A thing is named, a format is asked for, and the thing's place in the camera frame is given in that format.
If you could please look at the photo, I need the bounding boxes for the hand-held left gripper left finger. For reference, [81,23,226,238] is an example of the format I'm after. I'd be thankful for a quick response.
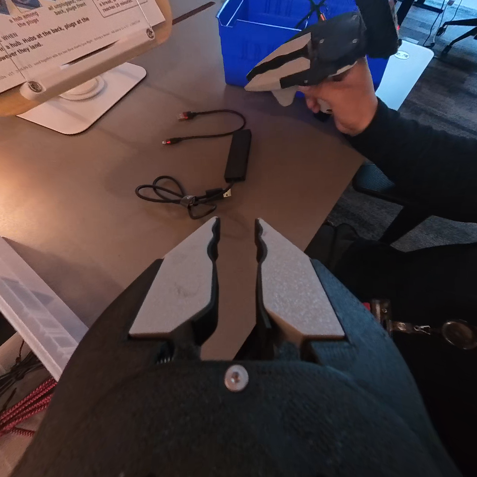
[128,217,220,345]

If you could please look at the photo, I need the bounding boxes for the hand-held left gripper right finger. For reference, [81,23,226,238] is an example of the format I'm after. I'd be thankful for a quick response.
[255,218,346,349]

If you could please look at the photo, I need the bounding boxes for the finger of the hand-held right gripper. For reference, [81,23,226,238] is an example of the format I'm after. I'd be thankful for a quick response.
[244,56,312,92]
[247,32,314,80]

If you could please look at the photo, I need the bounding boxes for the blue plastic bin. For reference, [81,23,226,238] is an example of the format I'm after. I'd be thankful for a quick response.
[216,0,388,92]

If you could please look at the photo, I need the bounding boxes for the black USB cable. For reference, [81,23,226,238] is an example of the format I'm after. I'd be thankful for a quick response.
[162,109,247,147]

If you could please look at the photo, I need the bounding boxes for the black USB hub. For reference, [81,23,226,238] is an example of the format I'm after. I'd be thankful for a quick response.
[224,129,252,182]

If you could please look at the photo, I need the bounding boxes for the short black hub cable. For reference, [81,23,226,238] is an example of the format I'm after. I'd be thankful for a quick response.
[135,176,233,220]

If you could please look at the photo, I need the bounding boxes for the clear plastic bin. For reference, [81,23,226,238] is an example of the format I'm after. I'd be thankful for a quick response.
[0,237,89,381]

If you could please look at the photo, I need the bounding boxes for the red braided USB cable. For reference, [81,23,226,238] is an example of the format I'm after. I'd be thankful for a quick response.
[0,376,57,437]

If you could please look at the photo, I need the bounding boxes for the person's right forearm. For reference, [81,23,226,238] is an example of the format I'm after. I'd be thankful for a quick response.
[345,97,477,220]

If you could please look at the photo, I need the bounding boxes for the person's right hand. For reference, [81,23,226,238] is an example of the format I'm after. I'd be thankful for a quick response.
[304,56,377,135]

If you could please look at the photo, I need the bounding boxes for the wooden display board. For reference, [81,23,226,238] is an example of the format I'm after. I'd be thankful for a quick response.
[0,0,173,117]

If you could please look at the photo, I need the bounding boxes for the black mesh office chair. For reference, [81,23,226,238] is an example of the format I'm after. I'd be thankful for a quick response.
[434,13,477,56]

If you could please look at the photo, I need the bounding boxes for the person's dark clothed body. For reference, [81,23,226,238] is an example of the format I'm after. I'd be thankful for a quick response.
[306,222,477,477]

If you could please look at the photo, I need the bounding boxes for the black chair with armrest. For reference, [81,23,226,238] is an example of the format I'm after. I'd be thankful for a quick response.
[352,163,407,203]

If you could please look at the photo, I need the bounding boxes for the white stand base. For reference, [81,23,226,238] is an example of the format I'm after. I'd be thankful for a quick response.
[17,61,147,135]

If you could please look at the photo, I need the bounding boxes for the printed instruction sheet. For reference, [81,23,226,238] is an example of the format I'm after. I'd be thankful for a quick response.
[0,0,166,94]

